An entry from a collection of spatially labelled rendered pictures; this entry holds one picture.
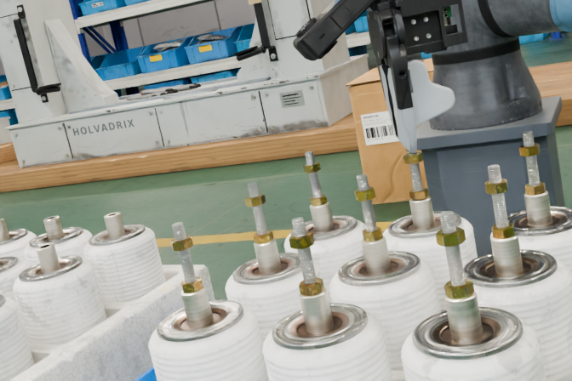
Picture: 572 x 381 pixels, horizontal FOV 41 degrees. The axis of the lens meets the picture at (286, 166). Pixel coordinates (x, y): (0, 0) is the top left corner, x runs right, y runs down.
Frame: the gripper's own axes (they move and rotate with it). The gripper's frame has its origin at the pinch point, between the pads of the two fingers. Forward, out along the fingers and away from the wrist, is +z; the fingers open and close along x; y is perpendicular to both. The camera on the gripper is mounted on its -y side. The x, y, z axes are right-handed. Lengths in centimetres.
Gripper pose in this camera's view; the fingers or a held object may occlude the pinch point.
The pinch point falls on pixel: (403, 140)
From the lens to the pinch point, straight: 78.4
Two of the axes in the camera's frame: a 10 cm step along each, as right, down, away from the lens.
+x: -0.5, -1.9, 9.8
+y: 9.8, -2.1, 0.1
